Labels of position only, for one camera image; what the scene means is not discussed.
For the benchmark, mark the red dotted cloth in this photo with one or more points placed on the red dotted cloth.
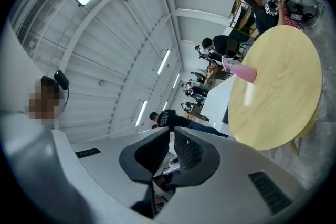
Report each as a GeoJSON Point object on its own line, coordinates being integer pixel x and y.
{"type": "Point", "coordinates": [290, 19]}

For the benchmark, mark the round wooden table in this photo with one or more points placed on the round wooden table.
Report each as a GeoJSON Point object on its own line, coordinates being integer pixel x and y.
{"type": "Point", "coordinates": [278, 86]}

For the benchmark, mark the ceiling air vent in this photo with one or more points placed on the ceiling air vent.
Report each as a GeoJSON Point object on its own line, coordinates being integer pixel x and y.
{"type": "Point", "coordinates": [44, 2]}

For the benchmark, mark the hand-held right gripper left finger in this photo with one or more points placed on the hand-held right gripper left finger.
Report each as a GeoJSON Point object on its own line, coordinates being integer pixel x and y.
{"type": "Point", "coordinates": [123, 165]}

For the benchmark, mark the black head-mounted camera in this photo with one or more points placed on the black head-mounted camera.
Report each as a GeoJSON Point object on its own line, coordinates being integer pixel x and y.
{"type": "Point", "coordinates": [61, 79]}

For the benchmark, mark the person's head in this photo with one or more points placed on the person's head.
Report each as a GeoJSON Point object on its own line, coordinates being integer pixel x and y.
{"type": "Point", "coordinates": [44, 102]}

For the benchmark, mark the wooden frame shelf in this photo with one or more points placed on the wooden frame shelf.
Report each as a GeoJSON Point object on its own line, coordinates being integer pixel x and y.
{"type": "Point", "coordinates": [236, 13]}

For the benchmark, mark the pink pump bottle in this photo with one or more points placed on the pink pump bottle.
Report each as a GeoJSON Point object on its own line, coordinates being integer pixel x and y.
{"type": "Point", "coordinates": [245, 71]}

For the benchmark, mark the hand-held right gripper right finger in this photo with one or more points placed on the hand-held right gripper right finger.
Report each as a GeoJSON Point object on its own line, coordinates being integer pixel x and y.
{"type": "Point", "coordinates": [231, 186]}

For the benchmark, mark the person's white shirt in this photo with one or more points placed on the person's white shirt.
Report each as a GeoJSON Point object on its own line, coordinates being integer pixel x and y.
{"type": "Point", "coordinates": [21, 144]}

